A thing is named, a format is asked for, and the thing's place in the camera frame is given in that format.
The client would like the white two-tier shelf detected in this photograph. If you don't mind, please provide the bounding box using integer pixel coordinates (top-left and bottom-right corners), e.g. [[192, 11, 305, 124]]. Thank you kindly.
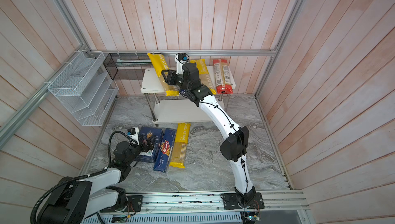
[[140, 65, 237, 126]]

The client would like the white wire mesh rack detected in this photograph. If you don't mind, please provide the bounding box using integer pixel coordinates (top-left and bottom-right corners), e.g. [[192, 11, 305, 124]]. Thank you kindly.
[[48, 51, 118, 126]]

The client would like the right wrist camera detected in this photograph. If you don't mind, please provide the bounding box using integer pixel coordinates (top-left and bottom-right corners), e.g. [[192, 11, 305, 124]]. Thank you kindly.
[[174, 53, 189, 74]]

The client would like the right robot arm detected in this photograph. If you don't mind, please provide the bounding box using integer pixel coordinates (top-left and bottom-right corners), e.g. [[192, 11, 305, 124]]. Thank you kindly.
[[161, 63, 264, 210]]

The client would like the blue Barilla pasta box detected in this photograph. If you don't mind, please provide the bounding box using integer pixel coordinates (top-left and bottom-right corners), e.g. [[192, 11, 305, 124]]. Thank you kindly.
[[137, 127, 163, 163]]

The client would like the blue spaghetti bag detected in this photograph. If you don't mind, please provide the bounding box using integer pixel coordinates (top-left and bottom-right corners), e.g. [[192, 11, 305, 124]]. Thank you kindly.
[[153, 129, 177, 173]]

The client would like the aluminium frame horizontal bar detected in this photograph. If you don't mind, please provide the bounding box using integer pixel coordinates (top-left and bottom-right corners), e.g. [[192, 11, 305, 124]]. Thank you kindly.
[[100, 49, 277, 56]]

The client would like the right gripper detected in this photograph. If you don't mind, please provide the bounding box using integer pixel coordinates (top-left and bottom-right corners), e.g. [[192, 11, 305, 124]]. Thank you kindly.
[[162, 70, 193, 95]]

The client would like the black mesh basket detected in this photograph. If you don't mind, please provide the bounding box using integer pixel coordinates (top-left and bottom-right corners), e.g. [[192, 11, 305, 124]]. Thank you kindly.
[[103, 53, 153, 81]]

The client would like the red spaghetti package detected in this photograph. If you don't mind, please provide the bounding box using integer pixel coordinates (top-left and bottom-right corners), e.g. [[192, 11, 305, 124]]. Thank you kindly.
[[213, 59, 233, 94]]

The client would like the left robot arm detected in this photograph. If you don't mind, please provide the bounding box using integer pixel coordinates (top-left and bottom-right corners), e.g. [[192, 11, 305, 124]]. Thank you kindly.
[[30, 129, 158, 224]]

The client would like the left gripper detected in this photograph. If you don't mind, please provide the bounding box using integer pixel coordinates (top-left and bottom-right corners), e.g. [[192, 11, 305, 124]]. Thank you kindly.
[[125, 133, 156, 165]]

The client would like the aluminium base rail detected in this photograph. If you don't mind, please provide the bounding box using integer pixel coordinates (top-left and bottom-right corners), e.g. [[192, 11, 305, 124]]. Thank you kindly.
[[82, 190, 315, 224]]

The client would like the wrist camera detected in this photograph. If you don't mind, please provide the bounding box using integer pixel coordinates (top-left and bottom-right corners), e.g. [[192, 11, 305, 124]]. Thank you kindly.
[[126, 127, 139, 145], [174, 53, 189, 74]]

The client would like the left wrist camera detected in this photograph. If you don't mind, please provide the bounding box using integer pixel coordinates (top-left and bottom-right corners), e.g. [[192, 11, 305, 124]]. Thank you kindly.
[[126, 127, 139, 145]]

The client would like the yellow pasta package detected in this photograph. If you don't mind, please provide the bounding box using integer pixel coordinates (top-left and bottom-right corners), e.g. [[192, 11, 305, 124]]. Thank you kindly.
[[169, 123, 191, 168], [147, 53, 180, 96], [190, 59, 217, 95]]

